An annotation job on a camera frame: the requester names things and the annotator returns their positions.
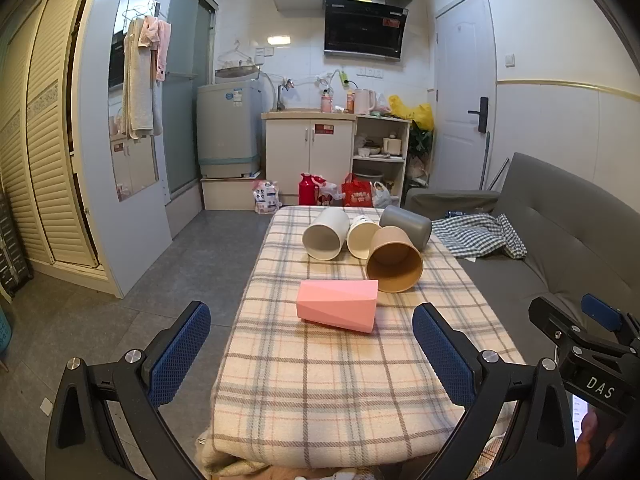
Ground wall mirror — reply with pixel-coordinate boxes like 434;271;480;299
107;0;162;203

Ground white electric kettle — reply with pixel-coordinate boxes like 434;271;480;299
353;88;377;115

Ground pink faceted cup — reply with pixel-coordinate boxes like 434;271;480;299
296;280;379;334

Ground red shopping bag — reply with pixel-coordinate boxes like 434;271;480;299
342;173;374;208

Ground frosted glass door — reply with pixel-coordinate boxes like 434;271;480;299
164;0;219;196

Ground white plastic bag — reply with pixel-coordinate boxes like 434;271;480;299
372;181;401;209

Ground louvered wardrobe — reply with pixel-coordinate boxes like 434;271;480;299
0;0;108;271

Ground metal faucet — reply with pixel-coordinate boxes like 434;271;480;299
276;78;295;111

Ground small cream cup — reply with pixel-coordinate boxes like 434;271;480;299
347;214;383;260

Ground wash basin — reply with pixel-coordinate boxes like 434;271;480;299
214;65;261;85

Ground white detergent pouch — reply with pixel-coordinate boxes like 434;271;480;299
252;180;282;215

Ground yellow plastic bag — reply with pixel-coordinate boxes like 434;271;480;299
389;95;435;131

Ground plaid tablecloth table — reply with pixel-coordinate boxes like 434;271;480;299
200;205;526;480

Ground white open shelf unit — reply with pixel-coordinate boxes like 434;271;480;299
350;114;412;201

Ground grey washing machine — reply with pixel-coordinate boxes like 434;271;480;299
196;80;264;179

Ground wire clothes hanger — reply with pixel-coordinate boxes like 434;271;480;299
217;42;253;68

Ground dark crate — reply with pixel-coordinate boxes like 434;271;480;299
0;200;33;296

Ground black range hood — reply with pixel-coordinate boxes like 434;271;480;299
323;0;408;62

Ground white door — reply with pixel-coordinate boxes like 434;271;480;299
434;0;501;192

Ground white sink cabinet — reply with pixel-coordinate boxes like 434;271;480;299
261;110;357;207

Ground grey sofa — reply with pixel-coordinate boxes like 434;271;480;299
404;152;640;366

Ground beige towel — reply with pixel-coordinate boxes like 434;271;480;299
121;17;153;139

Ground mop poles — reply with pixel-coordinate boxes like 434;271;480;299
477;130;511;191

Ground blue checked cloth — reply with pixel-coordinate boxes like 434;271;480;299
431;212;528;261

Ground pink towel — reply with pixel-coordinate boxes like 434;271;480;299
137;15;172;83

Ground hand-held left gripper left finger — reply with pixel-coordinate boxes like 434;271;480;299
45;301;212;480

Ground white platform box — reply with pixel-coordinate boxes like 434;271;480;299
200;172;266;211

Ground brown cup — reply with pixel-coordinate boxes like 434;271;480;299
365;226;424;294

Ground grey cup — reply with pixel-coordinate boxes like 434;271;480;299
379;205;433;252

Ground large white cup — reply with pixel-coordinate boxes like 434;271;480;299
302;207;351;261

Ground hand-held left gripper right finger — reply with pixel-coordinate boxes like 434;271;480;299
412;302;578;480

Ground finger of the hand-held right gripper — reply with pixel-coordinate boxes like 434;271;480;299
581;294;640;352
529;296;601;356

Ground black door lock handle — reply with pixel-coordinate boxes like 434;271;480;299
467;96;490;133

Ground person's right hand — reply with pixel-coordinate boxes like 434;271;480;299
575;402;623;480

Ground red thermos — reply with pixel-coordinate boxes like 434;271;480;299
298;172;322;206

